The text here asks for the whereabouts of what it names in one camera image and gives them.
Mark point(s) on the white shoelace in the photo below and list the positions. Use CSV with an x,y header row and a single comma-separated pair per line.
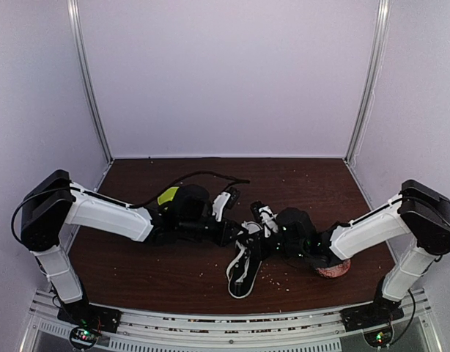
x,y
241,258

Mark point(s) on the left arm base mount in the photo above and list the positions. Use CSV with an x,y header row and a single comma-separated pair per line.
x,y
89,328

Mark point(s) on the right aluminium frame post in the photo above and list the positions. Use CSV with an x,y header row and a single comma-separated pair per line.
x,y
376,56

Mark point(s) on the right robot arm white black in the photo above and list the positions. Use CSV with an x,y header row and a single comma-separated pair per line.
x,y
416,210

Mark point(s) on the aluminium front rail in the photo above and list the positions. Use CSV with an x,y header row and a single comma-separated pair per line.
x,y
311,330

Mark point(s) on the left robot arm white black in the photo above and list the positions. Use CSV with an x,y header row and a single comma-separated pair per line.
x,y
58,201

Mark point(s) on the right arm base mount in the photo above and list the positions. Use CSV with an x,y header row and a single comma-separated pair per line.
x,y
375,323

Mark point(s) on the black white canvas sneaker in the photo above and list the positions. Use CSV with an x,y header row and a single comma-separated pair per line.
x,y
241,271

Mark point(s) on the green plastic bowl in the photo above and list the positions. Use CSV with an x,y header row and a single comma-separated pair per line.
x,y
167,196

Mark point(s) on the aluminium frame post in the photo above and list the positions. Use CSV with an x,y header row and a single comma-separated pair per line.
x,y
88,88
376,56

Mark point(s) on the left aluminium frame post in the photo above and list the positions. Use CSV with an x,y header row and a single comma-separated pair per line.
x,y
88,88

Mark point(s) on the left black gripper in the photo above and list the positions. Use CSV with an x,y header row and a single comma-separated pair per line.
x,y
225,237

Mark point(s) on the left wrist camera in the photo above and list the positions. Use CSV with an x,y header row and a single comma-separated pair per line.
x,y
192,202

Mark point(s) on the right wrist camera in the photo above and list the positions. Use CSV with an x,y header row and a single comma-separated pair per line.
x,y
290,221

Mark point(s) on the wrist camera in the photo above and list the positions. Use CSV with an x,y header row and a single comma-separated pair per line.
x,y
192,202
290,221

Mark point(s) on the red white patterned bowl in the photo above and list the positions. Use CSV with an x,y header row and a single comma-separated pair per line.
x,y
335,271

